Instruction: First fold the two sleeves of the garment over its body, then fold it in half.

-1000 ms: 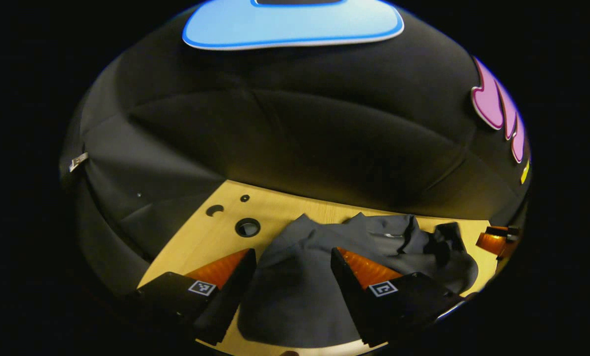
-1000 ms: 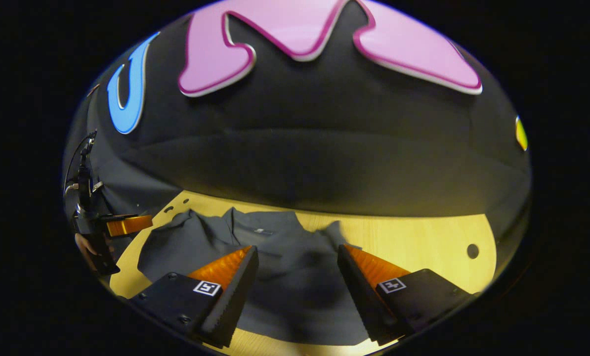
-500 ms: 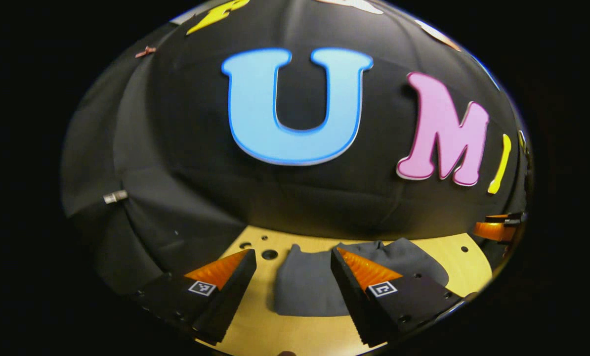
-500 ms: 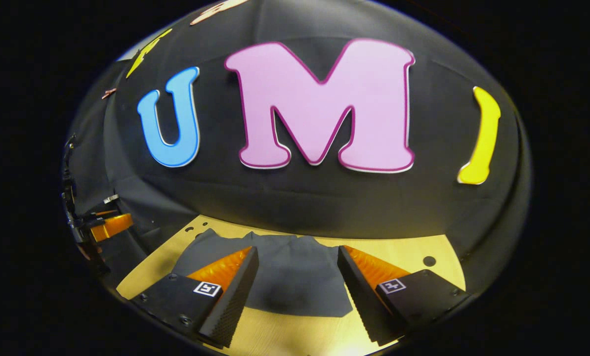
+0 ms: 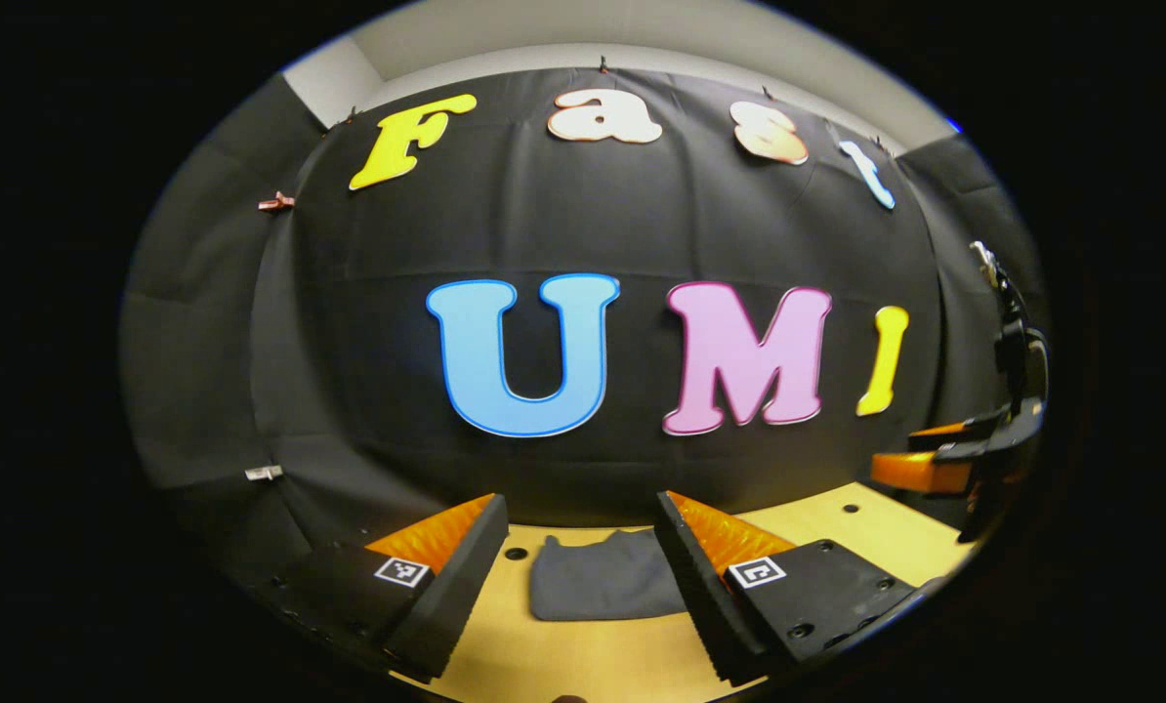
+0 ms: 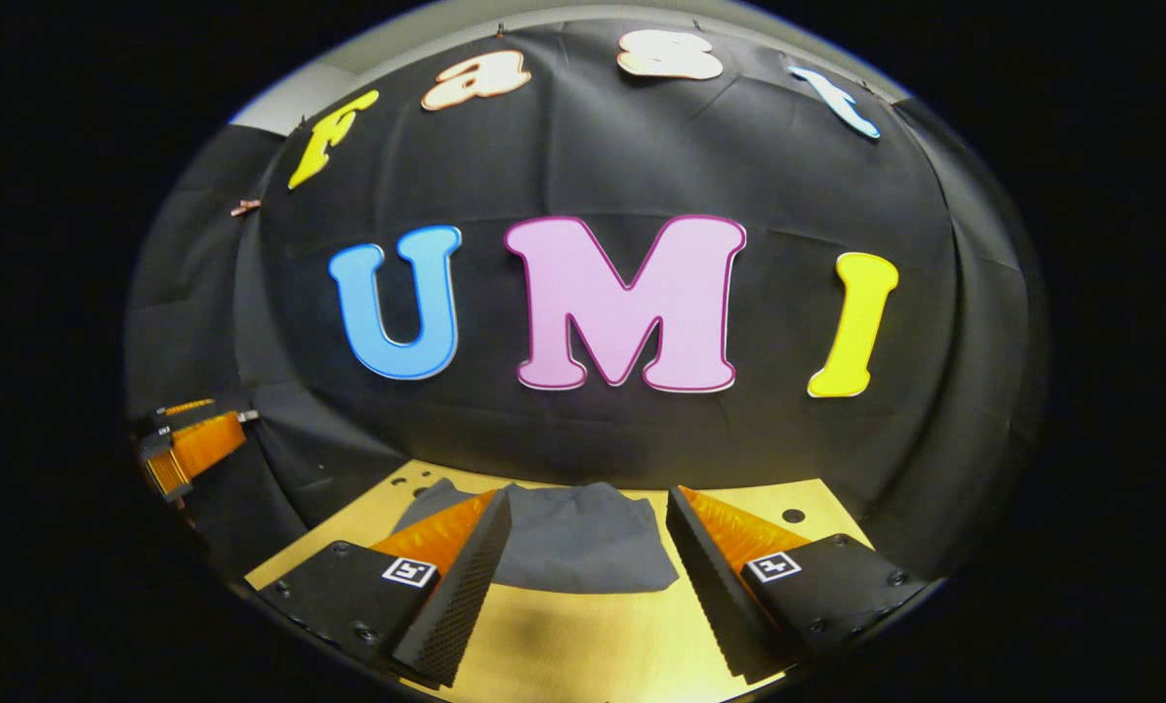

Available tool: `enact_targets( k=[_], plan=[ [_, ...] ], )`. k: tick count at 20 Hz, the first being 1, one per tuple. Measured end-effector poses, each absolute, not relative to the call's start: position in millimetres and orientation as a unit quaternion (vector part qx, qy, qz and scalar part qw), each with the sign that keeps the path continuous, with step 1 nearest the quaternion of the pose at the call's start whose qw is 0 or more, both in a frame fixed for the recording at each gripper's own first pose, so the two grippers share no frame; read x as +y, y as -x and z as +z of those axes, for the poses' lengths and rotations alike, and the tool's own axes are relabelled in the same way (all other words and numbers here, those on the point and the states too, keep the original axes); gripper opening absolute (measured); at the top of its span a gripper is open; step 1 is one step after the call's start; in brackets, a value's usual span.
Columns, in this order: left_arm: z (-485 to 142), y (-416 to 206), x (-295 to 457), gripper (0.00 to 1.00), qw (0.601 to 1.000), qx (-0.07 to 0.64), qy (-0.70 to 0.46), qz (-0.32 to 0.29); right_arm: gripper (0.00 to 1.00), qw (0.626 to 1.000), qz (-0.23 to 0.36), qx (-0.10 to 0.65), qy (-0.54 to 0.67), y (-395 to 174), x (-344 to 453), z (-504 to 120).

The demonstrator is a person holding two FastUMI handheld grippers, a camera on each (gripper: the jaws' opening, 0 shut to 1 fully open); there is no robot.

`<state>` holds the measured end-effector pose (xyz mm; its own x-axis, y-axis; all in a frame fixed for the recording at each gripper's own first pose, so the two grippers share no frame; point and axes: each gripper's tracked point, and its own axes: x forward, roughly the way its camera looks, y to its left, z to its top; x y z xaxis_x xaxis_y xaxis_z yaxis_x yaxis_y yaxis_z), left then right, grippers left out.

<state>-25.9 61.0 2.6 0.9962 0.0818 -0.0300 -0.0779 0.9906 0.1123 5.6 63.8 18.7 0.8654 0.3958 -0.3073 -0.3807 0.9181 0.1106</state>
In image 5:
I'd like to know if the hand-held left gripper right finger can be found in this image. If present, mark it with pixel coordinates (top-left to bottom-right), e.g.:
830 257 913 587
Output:
653 490 923 688

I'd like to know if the dark grey shirt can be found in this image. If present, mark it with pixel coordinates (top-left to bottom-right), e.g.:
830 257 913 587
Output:
529 528 691 623

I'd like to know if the black backdrop cloth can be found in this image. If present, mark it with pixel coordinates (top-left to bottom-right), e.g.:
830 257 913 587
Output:
119 66 1050 587

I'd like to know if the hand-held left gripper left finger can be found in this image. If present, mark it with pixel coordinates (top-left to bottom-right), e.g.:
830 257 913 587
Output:
269 493 511 684

